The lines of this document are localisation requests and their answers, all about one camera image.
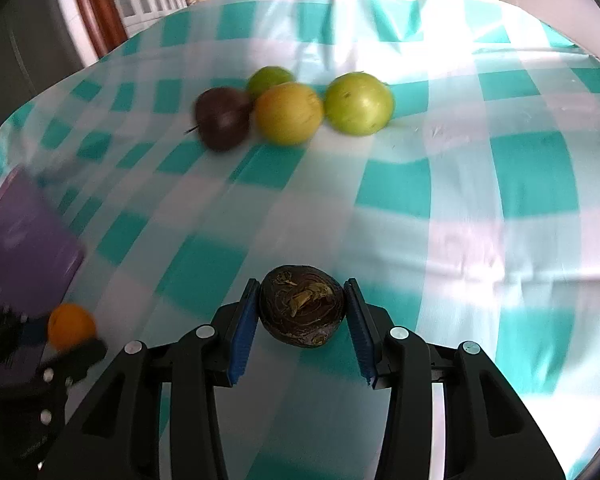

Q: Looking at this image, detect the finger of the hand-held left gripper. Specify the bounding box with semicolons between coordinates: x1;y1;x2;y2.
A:
39;337;107;392
0;310;49;357

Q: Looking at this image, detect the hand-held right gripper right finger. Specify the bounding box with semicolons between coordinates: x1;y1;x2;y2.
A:
343;278;567;480

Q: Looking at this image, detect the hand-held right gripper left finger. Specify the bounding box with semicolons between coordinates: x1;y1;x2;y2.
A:
42;279;260;480

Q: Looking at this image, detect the small orange fruit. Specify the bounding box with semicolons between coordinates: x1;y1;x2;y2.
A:
47;303;97;351

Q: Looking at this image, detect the dark brown round fruit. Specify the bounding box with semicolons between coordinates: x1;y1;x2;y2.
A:
258;264;345;348

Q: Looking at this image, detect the purple plastic container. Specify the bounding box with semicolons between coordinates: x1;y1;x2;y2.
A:
0;167;87;386

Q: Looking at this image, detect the teal white checked tablecloth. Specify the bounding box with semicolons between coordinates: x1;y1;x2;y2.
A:
0;0;600;480

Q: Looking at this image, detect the dark purple round fruit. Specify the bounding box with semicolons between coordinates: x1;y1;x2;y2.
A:
186;87;254;152

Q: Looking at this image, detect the yellow round fruit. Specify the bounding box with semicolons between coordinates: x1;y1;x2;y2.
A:
253;83;325;147

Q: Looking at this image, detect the large green round fruit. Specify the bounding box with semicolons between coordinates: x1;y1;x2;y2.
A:
324;72;395;135

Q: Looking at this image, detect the small green round fruit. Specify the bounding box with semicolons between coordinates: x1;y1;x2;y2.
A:
246;65;296;102

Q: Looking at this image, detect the dark grey appliance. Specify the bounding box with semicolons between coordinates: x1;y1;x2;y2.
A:
0;0;87;171

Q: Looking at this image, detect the brown wooden frame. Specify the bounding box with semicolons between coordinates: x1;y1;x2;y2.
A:
67;0;129;59

